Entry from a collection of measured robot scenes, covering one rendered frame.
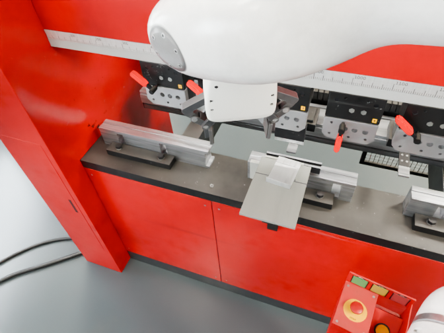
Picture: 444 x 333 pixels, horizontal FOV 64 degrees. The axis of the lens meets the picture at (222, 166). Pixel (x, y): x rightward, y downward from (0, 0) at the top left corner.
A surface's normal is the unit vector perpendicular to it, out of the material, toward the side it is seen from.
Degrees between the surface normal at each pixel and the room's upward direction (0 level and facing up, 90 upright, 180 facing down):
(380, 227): 0
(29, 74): 90
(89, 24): 90
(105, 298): 0
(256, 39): 85
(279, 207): 0
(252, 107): 106
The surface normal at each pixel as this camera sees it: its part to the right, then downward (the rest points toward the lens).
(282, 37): -0.01, 0.68
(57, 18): -0.34, 0.71
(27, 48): 0.94, 0.22
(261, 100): 0.22, 0.85
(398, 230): -0.05, -0.67
